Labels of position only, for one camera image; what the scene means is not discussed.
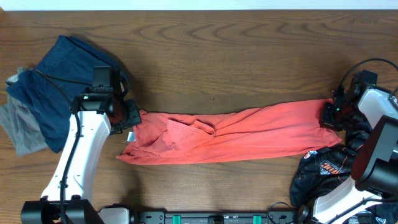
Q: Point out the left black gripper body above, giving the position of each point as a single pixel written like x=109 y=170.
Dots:
x=128 y=114

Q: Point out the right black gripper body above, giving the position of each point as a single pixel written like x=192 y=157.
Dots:
x=333 y=117

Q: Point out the red t-shirt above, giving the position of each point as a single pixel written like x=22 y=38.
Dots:
x=285 y=129

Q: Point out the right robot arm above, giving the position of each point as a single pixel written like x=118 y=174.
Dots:
x=373 y=178

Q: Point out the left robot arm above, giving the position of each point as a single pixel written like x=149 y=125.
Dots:
x=96 y=113

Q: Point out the black orange patterned jersey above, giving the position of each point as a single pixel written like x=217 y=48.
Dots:
x=320 y=172

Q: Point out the folded navy blue garment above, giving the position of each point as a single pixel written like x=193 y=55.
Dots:
x=47 y=90

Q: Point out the folded grey garment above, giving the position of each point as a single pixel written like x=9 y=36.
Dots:
x=21 y=127

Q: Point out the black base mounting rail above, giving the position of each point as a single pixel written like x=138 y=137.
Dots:
x=279 y=213

